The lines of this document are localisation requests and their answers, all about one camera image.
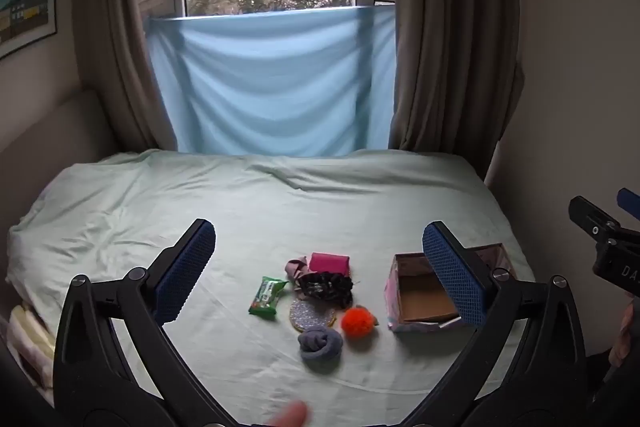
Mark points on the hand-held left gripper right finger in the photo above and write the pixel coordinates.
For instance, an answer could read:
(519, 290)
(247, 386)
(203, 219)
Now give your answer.
(455, 277)

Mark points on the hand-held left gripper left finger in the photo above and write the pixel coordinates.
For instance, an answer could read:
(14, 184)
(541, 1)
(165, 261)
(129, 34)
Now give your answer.
(185, 272)

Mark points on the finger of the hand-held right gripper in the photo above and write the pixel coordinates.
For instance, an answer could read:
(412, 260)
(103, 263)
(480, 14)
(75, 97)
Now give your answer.
(629, 201)
(590, 212)

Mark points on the cardboard box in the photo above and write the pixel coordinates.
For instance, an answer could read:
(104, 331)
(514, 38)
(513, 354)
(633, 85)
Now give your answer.
(420, 302)

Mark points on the green snack packet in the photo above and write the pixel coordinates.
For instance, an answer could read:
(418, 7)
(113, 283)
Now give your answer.
(267, 298)

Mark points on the orange pompom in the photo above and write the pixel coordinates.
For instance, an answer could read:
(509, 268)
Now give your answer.
(357, 323)

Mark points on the pink fabric scrunchie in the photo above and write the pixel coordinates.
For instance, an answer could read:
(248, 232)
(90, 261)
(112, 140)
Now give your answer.
(295, 268)

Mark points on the black scrunchie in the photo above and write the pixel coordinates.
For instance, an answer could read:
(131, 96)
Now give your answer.
(325, 287)

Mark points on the grey sock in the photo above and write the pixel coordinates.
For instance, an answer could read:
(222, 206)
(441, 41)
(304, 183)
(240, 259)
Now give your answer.
(320, 343)

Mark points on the person's right hand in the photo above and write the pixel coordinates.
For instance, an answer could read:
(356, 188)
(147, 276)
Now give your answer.
(629, 329)

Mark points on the person's left hand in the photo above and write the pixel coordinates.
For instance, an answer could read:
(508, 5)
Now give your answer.
(290, 416)

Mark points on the bed with green sheet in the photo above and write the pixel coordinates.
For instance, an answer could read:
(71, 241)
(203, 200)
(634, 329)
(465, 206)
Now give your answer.
(250, 207)

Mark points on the pink zip pouch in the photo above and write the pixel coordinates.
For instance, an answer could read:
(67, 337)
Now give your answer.
(328, 263)

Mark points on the round glitter coin purse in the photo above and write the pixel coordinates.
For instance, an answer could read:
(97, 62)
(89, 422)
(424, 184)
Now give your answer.
(312, 315)

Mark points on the striped folded blanket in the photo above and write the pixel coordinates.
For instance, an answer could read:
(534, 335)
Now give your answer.
(27, 342)

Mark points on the beige upholstered headboard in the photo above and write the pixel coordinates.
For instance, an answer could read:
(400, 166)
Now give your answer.
(55, 127)

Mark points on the light blue hanging cloth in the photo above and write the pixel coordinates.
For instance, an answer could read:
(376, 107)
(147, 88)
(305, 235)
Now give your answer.
(270, 82)

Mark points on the beige curtain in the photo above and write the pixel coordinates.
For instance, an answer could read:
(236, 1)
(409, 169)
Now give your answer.
(450, 32)
(120, 32)

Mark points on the framed wall poster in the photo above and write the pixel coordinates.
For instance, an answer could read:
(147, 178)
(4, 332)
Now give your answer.
(25, 2)

